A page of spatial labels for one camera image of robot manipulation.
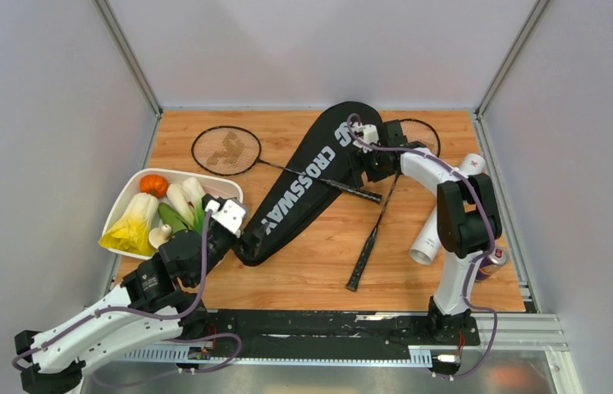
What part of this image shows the green bok choy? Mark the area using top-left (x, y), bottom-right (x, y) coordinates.
top-left (181, 176), bottom-right (206, 233)

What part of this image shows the white mushroom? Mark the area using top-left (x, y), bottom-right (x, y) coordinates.
top-left (148, 224), bottom-right (172, 250)

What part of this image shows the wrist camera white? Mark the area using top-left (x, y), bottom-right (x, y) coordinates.
top-left (203, 195), bottom-right (249, 238)
top-left (351, 121), bottom-right (379, 153)

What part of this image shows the black racket bag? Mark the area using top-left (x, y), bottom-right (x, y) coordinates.
top-left (234, 101), bottom-right (382, 267)

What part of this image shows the white plastic tray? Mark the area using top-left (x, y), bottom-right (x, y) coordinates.
top-left (99, 168), bottom-right (243, 259)

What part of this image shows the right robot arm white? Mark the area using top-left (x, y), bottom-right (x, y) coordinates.
top-left (345, 114), bottom-right (502, 343)

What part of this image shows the yellow napa cabbage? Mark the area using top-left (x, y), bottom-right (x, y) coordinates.
top-left (98, 192), bottom-right (159, 257)

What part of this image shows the small orange pumpkin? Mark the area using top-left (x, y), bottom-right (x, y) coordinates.
top-left (139, 174), bottom-right (169, 199)

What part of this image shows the white shuttlecock tube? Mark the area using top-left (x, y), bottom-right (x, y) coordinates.
top-left (409, 153), bottom-right (486, 266)

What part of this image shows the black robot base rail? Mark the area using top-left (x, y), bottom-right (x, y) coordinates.
top-left (181, 309), bottom-right (480, 361)

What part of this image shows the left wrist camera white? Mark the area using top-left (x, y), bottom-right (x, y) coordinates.
top-left (203, 195), bottom-right (249, 238)

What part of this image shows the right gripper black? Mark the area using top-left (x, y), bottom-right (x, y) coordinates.
top-left (346, 143), bottom-right (395, 188)

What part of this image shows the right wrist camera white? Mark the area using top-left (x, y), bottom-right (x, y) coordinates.
top-left (351, 121), bottom-right (379, 153)

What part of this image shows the white bok choy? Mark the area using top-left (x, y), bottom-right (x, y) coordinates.
top-left (167, 182), bottom-right (195, 228)

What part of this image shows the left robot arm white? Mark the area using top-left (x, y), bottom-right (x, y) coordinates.
top-left (12, 220), bottom-right (242, 393)

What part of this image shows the badminton racket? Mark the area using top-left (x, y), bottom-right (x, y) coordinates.
top-left (345, 118), bottom-right (441, 292)
top-left (191, 126), bottom-right (382, 204)

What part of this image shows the energy drink can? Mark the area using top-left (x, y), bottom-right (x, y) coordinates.
top-left (475, 246), bottom-right (510, 282)

